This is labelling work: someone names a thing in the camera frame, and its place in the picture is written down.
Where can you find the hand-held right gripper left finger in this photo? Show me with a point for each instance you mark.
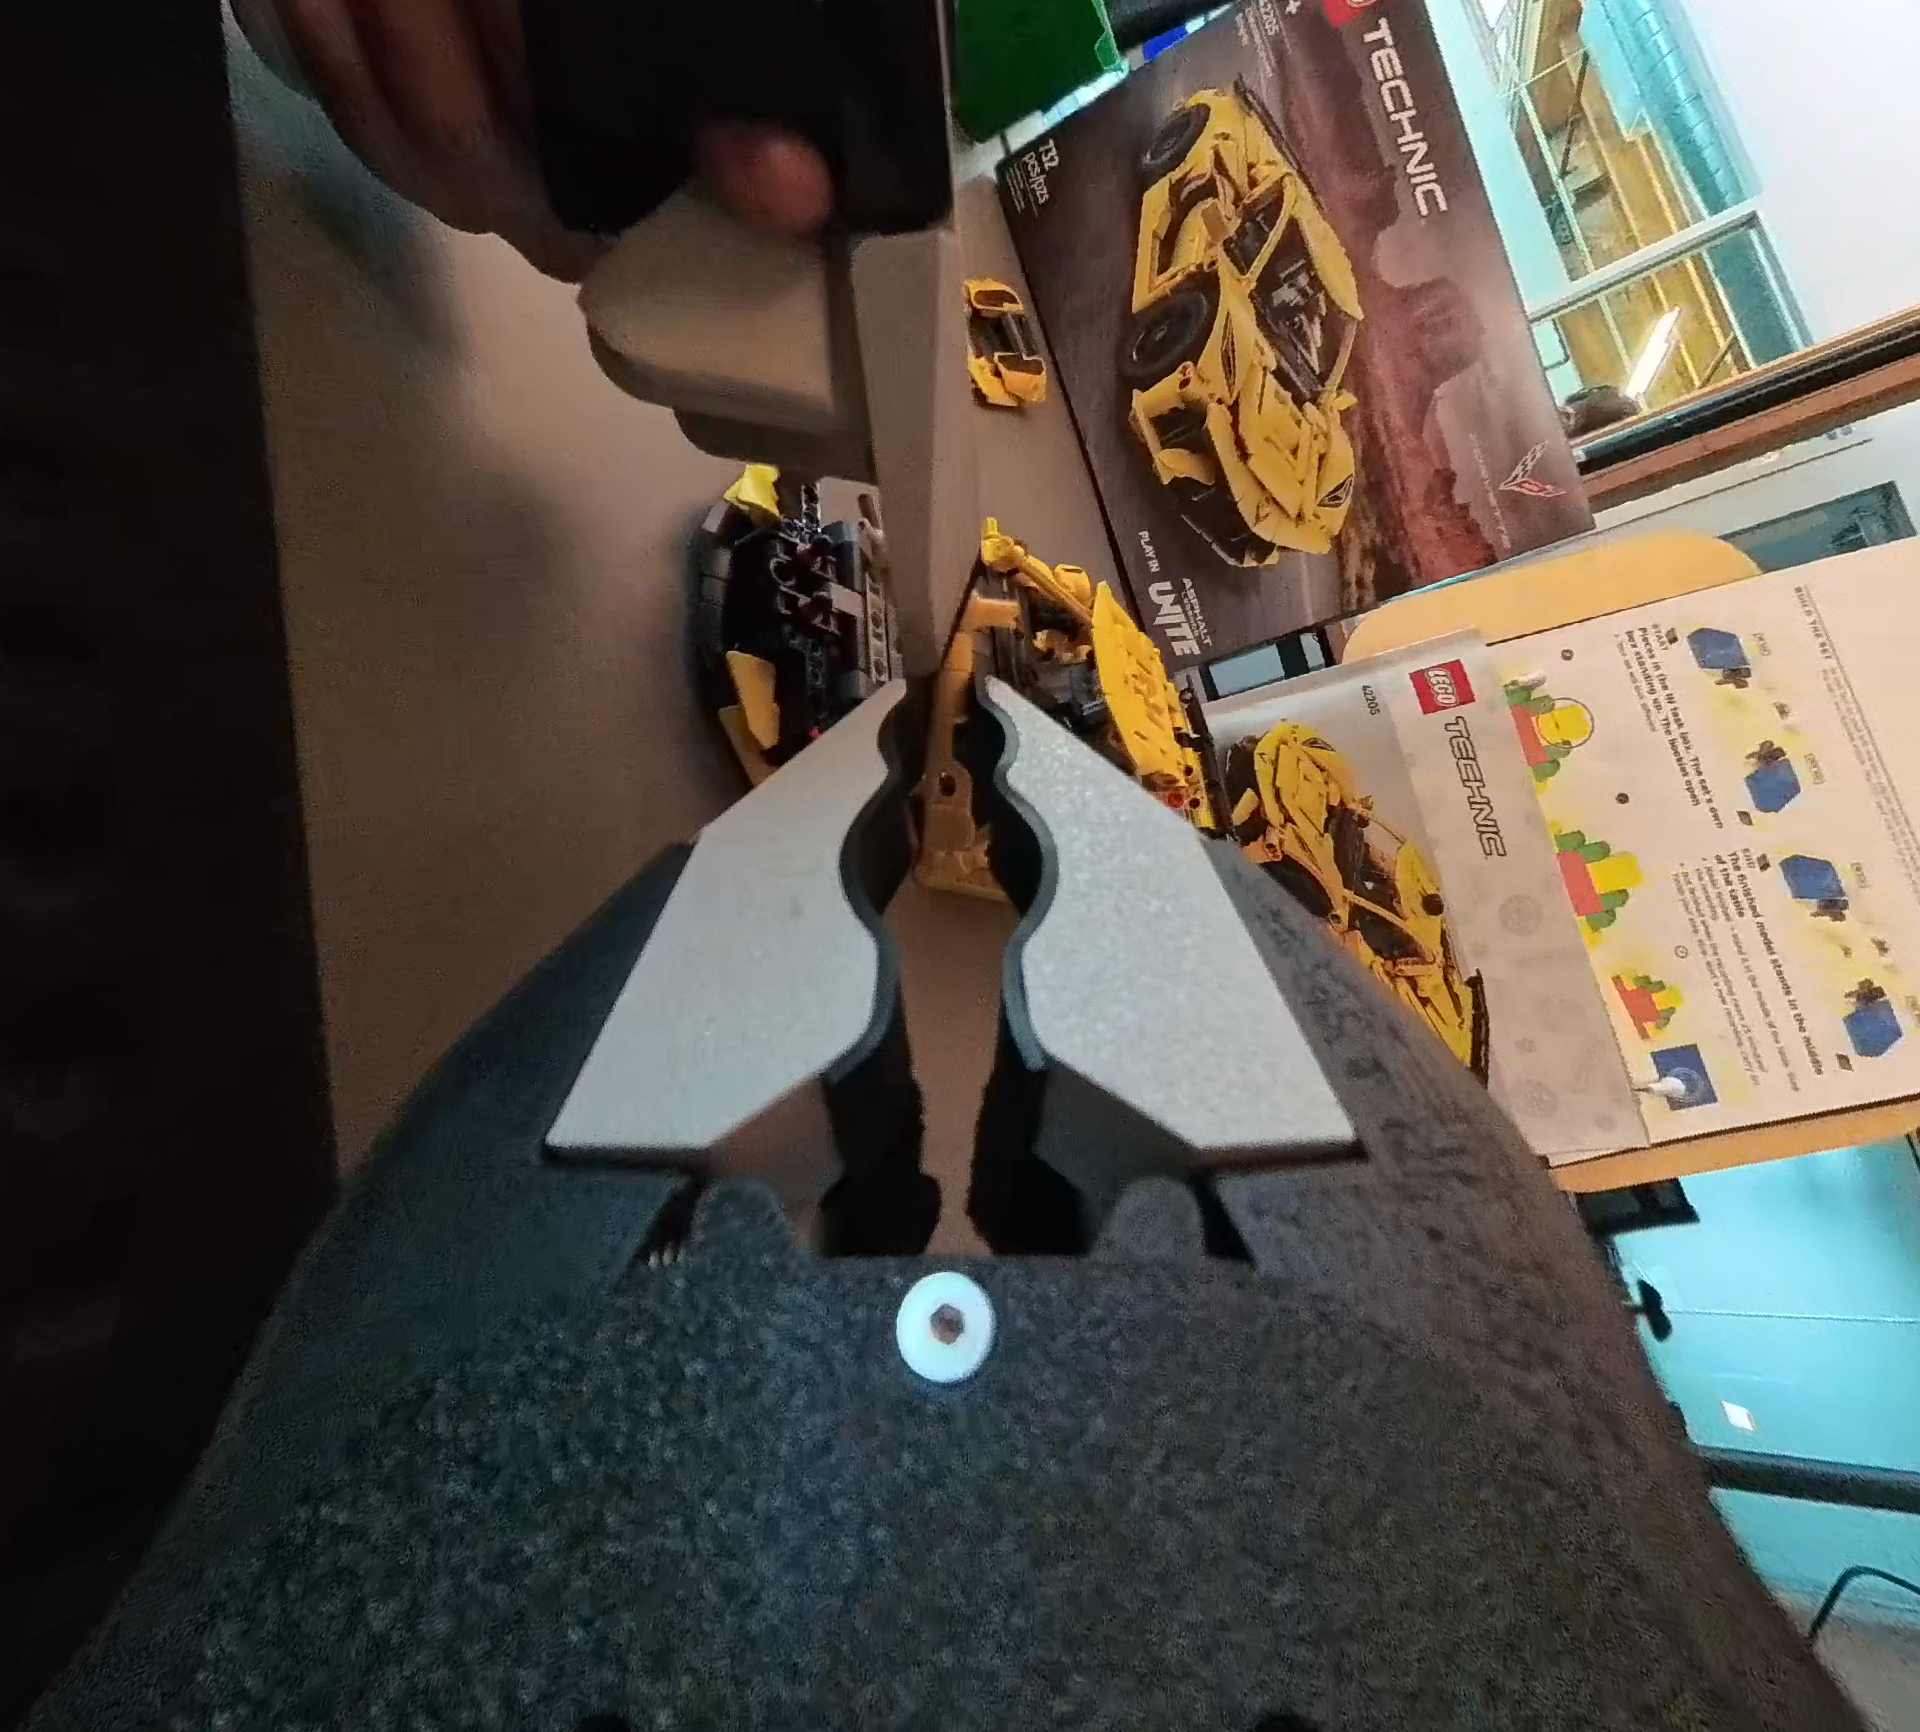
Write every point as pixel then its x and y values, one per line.
pixel 722 996

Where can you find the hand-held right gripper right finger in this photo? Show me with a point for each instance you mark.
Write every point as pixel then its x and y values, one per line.
pixel 1186 996

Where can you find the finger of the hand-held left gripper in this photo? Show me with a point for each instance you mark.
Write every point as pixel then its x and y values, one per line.
pixel 906 412

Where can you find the yellow brick car model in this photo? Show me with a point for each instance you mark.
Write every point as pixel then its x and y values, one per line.
pixel 1114 666

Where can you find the grey desk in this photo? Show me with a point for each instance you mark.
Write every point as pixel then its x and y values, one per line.
pixel 491 595

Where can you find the person's left hand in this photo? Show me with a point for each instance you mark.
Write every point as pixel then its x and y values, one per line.
pixel 419 37

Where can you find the yellow car roof section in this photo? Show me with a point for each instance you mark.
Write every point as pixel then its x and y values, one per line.
pixel 1004 343

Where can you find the car instruction booklet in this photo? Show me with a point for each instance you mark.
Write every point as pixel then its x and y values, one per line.
pixel 1499 920

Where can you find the toy car set box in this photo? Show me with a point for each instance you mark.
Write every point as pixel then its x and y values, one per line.
pixel 1277 293

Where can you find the printed instruction sheet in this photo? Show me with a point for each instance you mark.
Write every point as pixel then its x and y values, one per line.
pixel 1724 863

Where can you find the wooden display board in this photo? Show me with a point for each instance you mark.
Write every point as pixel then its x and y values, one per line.
pixel 1650 560

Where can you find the person's fleece-collared jacket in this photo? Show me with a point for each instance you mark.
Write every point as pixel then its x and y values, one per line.
pixel 121 712

